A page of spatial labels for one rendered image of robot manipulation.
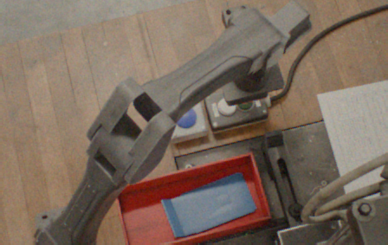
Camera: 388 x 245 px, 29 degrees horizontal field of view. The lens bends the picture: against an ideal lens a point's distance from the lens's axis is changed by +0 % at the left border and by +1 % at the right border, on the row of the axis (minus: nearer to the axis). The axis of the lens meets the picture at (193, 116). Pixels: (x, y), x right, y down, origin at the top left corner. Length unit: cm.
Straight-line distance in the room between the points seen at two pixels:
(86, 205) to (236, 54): 30
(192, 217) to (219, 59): 39
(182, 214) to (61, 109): 30
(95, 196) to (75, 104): 37
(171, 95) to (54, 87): 49
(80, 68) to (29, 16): 111
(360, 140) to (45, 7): 140
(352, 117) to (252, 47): 41
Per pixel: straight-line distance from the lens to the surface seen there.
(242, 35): 107
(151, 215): 135
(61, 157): 140
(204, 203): 134
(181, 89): 99
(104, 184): 106
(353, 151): 141
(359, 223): 74
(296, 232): 121
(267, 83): 125
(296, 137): 140
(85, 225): 113
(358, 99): 144
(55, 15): 252
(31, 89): 145
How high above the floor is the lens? 222
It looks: 71 degrees down
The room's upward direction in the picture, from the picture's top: 1 degrees counter-clockwise
